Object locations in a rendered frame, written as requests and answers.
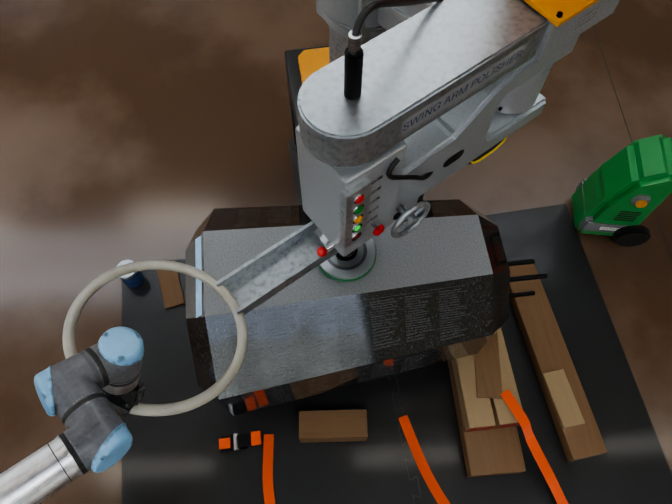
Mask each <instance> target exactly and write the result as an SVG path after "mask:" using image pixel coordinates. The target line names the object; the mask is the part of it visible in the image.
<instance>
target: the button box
mask: <svg viewBox="0 0 672 504"><path fill-rule="evenodd" d="M371 185H372V182H371V181H370V179H369V178H366V179H364V180H363V181H361V182H360V183H358V184H357V185H355V186H354V187H352V188H351V189H348V190H345V189H343V190H342V191H341V192H340V241H339V243H340V244H341V246H342V247H343V248H344V249H346V248H348V247H349V246H351V245H352V244H353V243H355V242H356V241H358V240H359V239H361V238H362V237H364V236H365V235H366V231H367V222H368V212H369V203H370V194H371ZM360 194H365V197H364V200H363V202H361V203H360V204H364V208H363V211H362V212H361V213H359V214H363V219H362V220H361V221H360V222H359V223H362V227H361V228H360V229H359V230H358V231H357V232H355V233H353V232H352V229H353V228H354V227H355V226H356V225H357V224H359V223H356V224H353V223H352V222H353V219H354V218H355V217H356V216H357V215H359V214H353V211H354V209H355V208H356V207H357V206H358V205H360V204H354V200H355V198H356V197H357V196H359V195H360ZM358 232H361V236H360V237H359V238H358V239H357V240H355V241H352V240H351V239H352V237H353V236H354V235H355V234H356V233H358Z"/></svg>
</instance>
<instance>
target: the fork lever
mask: <svg viewBox="0 0 672 504"><path fill-rule="evenodd" d="M317 228H318V227H317V226H316V225H315V223H314V222H313V221H311V222H309V223H308V224H306V225H305V226H303V227H301V228H300V229H298V230H297V231H295V232H294V233H292V234H290V235H289V236H287V237H286V238H284V239H283V240H281V241H279V242H278V243H276V244H275V245H273V246H272V247H270V248H268V249H267V250H265V251H264V252H262V253H261V254H259V255H257V256H256V257H254V258H253V259H251V260H249V261H248V262H246V263H245V264H243V265H242V266H240V267H238V268H237V269H235V270H234V271H232V272H231V273H229V274H227V275H226V276H224V277H223V278H221V279H220V280H218V281H216V282H215V284H216V286H217V287H219V286H221V285H224V286H225V287H226V288H227V289H228V290H229V291H230V292H231V293H232V294H233V296H234V297H235V298H236V300H237V302H238V303H239V305H240V307H239V308H237V309H236V310H235V311H236V313H237V314H240V313H243V314H244V315H245V314H247V313H248V312H250V311H251V310H253V309H254V308H256V307H257V306H259V305H260V304H262V303H263V302H265V301H266V300H268V299H269V298H271V297H272V296H274V295H275V294H277V293H278V292H280V291H281V290H283V289H284V288H286V287H287V286H289V285H290V284H292V283H293V282H295V281H296V280H298V279H299V278H301V277H302V276H304V275H305V274H307V273H308V272H310V271H311V270H313V269H314V268H316V267H317V266H319V265H320V264H322V263H323V262H325V261H326V260H328V259H329V258H331V257H332V256H334V255H335V254H337V253H338V251H337V250H336V248H335V247H333V248H331V249H330V250H328V251H327V255H326V256H324V257H320V256H318V254H317V249H318V248H319V247H321V246H323V247H326V245H325V244H324V243H323V242H322V241H321V239H320V238H319V237H318V236H317V235H316V233H315V232H314V230H316V229H317Z"/></svg>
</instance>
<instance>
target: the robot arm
mask: <svg viewBox="0 0 672 504"><path fill-rule="evenodd" d="M143 355H144V344H143V340H142V338H141V336H140V335H139V334H138V333H137V332H136V331H135V330H133V329H131V328H128V327H114V328H111V329H109V330H107V331H106V332H104V333H103V335H102V336H101V337H100V339H99V341H98V343H97V344H95V345H93V346H91V347H89V348H87V349H85V350H83V351H81V352H79V353H77V354H75V355H73V356H71V357H69V358H67V359H65V360H63V361H61V362H59V363H57V364H55V365H52V366H49V367H48V368H47V369H45V370H43V371H41V372H39V373H38V374H36V376H35V377H34V385H35V389H36V391H37V394H38V397H39V399H40V401H41V404H42V406H43V408H44V410H45V411H46V413H47V414H48V415H49V416H55V415H56V414H57V415H58V416H59V418H60V419H61V421H62V423H63V424H64V426H65V427H66V429H67V430H66V431H64V432H63V433H61V434H60V435H58V436H57V437H56V438H55V439H54V440H52V441H51V442H49V443H48V444H46V445H45V446H43V447H41V448H40V449H38V450H37V451H35V452H34V453H32V454H31V455H29V456H27V457H26V458H24V459H23V460H21V461H20V462H18V463H17V464H15V465H14V466H12V467H10V468H9V469H7V470H6V471H4V472H3V473H1V474H0V504H40V503H42V502H43V501H44V500H46V499H47V498H49V497H50V496H52V495H53V494H55V493H56V492H57V491H59V490H60V489H62V488H63V487H65V486H66V485H67V484H69V483H70V482H72V481H73V480H75V479H76V478H78V477H79V476H83V474H85V473H87V472H88V471H90V470H92V471H93V472H95V473H100V472H103V471H105V470H107V469H108V468H109V467H112V466H113V465H114V464H116V463H117V462H118V461H119V460H120V459H121V458H122V457H123V456H124V455H125V454H126V453H127V452H128V450H129V449H130V447H131V445H132V442H133V437H132V435H131V433H130V432H129V430H128V428H127V425H126V423H124V422H123V421H122V419H121V418H120V417H119V415H118V414H117V412H116V411H115V409H116V410H117V411H119V412H120V416H121V417H123V418H125V419H127V420H128V419H129V412H130V411H131V409H132V408H133V407H134V406H135V405H138V403H139V402H140V400H141V396H142V397H144V395H145V388H146V387H144V386H142V385H143V382H142V381H140V373H141V366H142V358H143ZM142 392H143V394H142ZM122 413H123V414H124V413H127V416H125V415H123V414H122Z"/></svg>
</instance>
